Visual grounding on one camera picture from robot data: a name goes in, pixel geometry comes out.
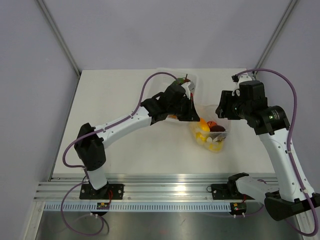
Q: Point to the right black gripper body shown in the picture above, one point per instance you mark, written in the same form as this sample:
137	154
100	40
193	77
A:
235	109

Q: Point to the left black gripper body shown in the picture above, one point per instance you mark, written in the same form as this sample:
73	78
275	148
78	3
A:
183	110

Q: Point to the red lychee bunch with leaves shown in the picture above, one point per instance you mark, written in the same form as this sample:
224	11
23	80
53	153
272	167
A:
182	80

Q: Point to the red tomato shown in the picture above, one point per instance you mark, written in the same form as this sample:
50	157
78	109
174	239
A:
211	123

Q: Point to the yellow bell pepper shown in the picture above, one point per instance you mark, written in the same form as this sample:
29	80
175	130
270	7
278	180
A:
200	137

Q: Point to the dark red plum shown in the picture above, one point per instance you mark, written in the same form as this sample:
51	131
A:
217	128

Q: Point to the clear zip top bag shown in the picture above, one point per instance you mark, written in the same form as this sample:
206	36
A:
208	113

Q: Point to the orange mango piece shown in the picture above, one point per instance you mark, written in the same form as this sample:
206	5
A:
202	124

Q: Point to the yellow lemon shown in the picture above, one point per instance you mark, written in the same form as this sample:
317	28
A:
214	147

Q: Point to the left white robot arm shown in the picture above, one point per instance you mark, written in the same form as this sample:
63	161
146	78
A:
94	140

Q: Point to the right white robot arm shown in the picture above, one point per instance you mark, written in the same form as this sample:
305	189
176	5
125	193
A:
294	194

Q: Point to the white plastic basket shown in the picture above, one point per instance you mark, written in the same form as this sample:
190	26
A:
161	82

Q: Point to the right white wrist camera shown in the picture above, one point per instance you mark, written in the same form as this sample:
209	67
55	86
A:
238	80

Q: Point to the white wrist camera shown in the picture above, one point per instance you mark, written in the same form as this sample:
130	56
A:
189	88
238	80

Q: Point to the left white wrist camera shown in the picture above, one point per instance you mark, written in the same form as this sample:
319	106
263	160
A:
189	88

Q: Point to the aluminium mounting rail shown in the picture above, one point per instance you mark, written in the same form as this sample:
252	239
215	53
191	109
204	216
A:
138	187

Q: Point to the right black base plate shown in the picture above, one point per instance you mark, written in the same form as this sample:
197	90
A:
220	191

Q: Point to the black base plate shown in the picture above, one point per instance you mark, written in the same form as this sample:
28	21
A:
112	191
220	191

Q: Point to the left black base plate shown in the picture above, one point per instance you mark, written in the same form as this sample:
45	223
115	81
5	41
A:
112	191

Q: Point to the white slotted cable duct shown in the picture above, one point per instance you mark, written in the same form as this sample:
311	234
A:
139	207

